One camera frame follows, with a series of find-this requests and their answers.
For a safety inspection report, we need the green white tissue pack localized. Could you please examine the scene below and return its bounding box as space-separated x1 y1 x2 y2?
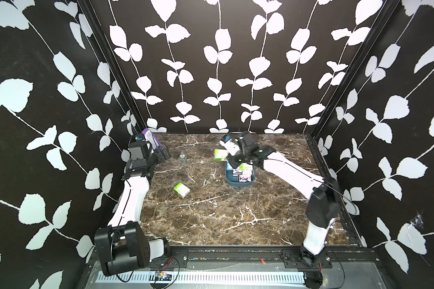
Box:
238 163 253 171

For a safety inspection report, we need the black purple tissue pack front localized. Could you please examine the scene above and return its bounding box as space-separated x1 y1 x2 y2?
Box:
238 172 253 183

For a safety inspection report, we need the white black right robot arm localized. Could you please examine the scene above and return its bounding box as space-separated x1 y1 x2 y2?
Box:
219 131 341 268

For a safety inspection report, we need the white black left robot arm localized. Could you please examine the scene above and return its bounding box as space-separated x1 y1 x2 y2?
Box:
95 137 171 278

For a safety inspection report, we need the teal plastic storage box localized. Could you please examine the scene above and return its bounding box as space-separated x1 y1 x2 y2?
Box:
225 161 256 187

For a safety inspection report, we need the purple plastic holder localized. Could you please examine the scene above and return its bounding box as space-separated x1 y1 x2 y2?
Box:
142 129 163 151

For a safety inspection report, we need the white card in holder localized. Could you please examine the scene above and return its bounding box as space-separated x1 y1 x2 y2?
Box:
144 130 160 147

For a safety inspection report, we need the clear small glass jar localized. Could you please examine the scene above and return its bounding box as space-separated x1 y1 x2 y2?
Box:
179 153 187 163

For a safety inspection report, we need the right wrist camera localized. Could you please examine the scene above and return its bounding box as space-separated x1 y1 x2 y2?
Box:
219 135 241 156

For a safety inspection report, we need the black front mounting rail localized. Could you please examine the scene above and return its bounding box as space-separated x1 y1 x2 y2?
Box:
149 245 379 271

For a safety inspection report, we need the small circuit board with wires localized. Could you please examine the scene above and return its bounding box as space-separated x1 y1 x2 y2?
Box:
150 271 173 283

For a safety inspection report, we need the white perforated rail strip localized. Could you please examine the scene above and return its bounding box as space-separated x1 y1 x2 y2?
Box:
95 270 306 285

